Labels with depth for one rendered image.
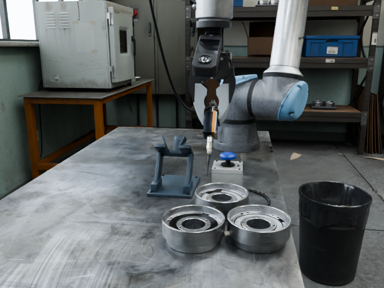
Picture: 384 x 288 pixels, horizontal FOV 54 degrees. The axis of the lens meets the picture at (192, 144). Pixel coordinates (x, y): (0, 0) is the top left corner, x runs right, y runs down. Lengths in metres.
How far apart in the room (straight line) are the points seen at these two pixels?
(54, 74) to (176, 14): 1.90
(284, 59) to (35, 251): 0.80
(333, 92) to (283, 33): 3.66
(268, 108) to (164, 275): 0.66
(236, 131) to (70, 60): 2.02
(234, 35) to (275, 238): 4.13
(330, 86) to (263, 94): 3.67
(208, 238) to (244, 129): 0.62
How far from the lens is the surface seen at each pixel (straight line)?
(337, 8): 4.14
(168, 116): 4.82
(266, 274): 0.58
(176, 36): 4.47
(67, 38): 2.99
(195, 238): 0.60
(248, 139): 1.17
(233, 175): 0.87
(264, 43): 4.10
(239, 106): 1.15
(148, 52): 4.55
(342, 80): 4.78
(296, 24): 1.15
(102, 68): 2.90
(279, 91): 1.09
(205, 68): 0.69
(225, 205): 0.70
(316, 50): 4.20
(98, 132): 2.73
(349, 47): 4.27
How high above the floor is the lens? 1.12
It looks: 15 degrees down
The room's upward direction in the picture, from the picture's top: straight up
